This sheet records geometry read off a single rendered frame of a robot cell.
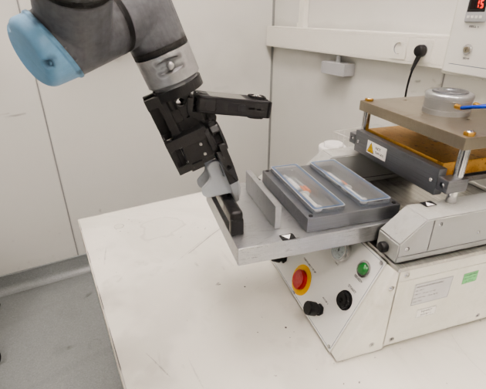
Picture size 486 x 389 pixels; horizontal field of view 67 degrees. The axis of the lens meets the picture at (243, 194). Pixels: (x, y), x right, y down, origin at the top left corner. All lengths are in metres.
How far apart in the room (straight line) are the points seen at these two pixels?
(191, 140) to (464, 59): 0.62
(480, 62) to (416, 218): 0.40
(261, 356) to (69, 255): 1.65
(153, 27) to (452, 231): 0.51
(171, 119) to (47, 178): 1.51
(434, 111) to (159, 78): 0.48
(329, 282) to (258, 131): 1.65
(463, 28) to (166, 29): 0.64
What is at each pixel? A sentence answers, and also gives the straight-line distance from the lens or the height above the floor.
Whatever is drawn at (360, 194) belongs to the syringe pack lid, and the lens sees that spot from 0.64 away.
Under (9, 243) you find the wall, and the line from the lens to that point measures 2.14.
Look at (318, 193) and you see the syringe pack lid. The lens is 0.62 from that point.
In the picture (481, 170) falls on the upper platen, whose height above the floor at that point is 1.04.
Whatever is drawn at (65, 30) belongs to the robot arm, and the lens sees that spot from 0.42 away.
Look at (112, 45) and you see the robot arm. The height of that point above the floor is 1.24.
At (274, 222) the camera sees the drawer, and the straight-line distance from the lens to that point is 0.57.
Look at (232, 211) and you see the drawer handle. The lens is 0.54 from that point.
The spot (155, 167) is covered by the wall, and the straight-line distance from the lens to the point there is 2.06.
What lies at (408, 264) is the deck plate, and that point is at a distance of 0.62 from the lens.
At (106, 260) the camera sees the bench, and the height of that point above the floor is 0.75.
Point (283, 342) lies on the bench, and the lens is 0.70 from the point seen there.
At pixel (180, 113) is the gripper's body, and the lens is 0.54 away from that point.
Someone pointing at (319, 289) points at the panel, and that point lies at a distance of 0.72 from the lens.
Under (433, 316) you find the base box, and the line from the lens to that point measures 0.74.
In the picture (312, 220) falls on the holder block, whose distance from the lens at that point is 0.57.
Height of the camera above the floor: 1.27
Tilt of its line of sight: 26 degrees down
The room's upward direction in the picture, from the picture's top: straight up
